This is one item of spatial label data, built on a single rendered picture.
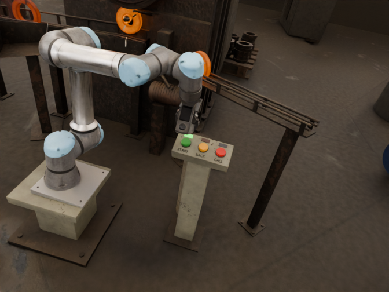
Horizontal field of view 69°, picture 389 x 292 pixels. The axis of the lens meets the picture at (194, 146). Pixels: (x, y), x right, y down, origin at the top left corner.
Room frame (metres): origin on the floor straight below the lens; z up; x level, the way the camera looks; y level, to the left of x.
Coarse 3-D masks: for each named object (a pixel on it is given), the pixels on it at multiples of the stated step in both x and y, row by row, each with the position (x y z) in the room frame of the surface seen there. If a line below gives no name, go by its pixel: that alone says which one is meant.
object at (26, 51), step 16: (0, 32) 1.58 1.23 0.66; (16, 32) 1.63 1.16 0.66; (32, 32) 1.66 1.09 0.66; (0, 48) 1.49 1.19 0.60; (16, 48) 1.55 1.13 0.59; (32, 48) 1.58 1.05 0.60; (32, 64) 1.54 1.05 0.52; (32, 80) 1.53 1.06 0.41; (48, 112) 1.58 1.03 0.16; (32, 128) 1.56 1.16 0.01; (48, 128) 1.55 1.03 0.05
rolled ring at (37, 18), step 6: (18, 0) 1.85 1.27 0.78; (24, 0) 1.84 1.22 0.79; (30, 0) 1.87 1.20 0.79; (12, 6) 1.86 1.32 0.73; (18, 6) 1.87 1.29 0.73; (30, 6) 1.84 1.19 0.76; (36, 6) 1.86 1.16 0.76; (18, 12) 1.87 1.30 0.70; (36, 12) 1.84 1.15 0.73; (18, 18) 1.85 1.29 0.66; (36, 18) 1.83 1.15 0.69
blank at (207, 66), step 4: (196, 52) 1.53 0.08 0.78; (200, 52) 1.52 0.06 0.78; (204, 56) 1.50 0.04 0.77; (204, 60) 1.48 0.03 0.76; (208, 60) 1.49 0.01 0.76; (204, 64) 1.48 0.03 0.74; (208, 64) 1.48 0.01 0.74; (204, 68) 1.47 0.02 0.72; (208, 68) 1.47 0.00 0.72; (204, 72) 1.47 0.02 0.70; (208, 72) 1.48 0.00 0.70
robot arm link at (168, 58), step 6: (150, 48) 0.87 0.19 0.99; (156, 48) 0.87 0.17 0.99; (162, 48) 0.88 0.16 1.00; (156, 54) 0.81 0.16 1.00; (162, 54) 0.83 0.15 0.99; (168, 54) 0.85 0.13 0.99; (174, 54) 0.86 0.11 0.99; (180, 54) 0.87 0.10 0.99; (162, 60) 0.81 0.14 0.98; (168, 60) 0.84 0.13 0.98; (174, 60) 0.84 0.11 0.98; (162, 66) 0.80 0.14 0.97; (168, 66) 0.83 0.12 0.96; (162, 72) 0.81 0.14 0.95; (168, 72) 0.83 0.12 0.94
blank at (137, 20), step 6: (120, 12) 1.75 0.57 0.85; (126, 12) 1.75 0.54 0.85; (132, 12) 1.74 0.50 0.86; (120, 18) 1.75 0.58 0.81; (138, 18) 1.74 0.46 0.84; (120, 24) 1.75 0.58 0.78; (126, 24) 1.76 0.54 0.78; (132, 24) 1.75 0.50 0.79; (138, 24) 1.74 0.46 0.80; (126, 30) 1.75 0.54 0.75; (132, 30) 1.74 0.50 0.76; (138, 30) 1.76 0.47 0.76
